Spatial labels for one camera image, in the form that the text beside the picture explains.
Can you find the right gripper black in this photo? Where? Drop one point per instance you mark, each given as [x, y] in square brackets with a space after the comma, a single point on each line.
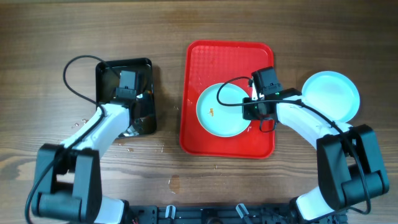
[248, 114]

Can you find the black water tray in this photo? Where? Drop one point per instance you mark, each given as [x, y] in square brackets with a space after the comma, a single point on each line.
[109, 81]

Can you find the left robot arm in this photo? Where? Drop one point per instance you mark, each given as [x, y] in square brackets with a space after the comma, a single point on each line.
[67, 184]

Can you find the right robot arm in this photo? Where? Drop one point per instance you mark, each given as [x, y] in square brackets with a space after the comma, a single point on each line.
[350, 166]

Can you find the light blue plate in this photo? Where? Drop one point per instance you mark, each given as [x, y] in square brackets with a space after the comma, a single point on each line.
[332, 94]
[219, 120]

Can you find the light blue plate top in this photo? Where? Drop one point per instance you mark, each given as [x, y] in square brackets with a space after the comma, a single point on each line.
[219, 120]

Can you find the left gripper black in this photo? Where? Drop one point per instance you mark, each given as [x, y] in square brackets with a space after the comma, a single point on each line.
[150, 107]

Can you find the red plastic tray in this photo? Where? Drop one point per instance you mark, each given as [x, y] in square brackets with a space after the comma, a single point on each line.
[210, 62]

